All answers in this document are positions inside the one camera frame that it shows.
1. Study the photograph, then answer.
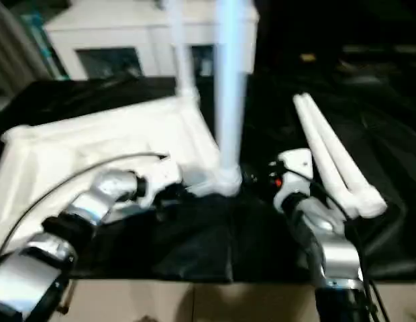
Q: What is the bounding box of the teal white pole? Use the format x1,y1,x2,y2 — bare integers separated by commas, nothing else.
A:
20,9,67,81

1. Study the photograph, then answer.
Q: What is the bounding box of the black tall cabinet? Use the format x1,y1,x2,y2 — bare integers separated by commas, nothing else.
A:
256,0,333,78

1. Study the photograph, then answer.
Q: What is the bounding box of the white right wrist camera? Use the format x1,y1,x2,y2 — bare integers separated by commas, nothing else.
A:
272,148,313,216

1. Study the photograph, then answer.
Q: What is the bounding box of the white glass-door cabinet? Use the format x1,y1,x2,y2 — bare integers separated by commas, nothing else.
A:
45,0,260,81

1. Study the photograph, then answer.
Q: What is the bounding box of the white plastic table top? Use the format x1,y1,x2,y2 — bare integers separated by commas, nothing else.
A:
0,95,243,258

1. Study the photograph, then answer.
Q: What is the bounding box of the black long bar device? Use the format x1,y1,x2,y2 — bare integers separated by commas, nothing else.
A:
342,44,416,56

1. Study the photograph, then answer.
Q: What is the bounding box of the white plastic table leg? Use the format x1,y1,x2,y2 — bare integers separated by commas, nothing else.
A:
300,93,388,218
292,95,360,219
211,0,255,199
162,0,201,103

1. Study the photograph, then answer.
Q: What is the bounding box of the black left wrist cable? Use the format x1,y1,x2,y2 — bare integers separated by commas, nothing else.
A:
0,152,170,268

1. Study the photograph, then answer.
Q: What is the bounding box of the black plastic mat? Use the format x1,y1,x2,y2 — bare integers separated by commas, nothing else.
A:
0,75,416,284

